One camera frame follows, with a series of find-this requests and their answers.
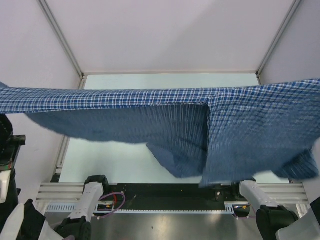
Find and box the blue plaid long sleeve shirt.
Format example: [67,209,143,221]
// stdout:
[0,79,320,187]

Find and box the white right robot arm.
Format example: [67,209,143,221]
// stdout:
[239,180,320,240]

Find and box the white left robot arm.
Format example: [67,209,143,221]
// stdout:
[0,114,109,240]

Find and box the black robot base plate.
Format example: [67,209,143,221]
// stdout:
[105,183,251,218]

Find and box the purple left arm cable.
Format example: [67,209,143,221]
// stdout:
[92,191,127,222]

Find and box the aluminium front rail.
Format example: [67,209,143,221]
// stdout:
[36,183,309,204]

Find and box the white slotted cable duct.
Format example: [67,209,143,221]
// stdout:
[46,202,76,213]

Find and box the left aluminium corner post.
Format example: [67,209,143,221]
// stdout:
[37,0,84,80]

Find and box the aluminium corner post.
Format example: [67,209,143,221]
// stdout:
[255,0,304,80]
[37,0,84,80]

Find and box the right aluminium corner post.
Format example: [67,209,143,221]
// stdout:
[255,0,304,80]

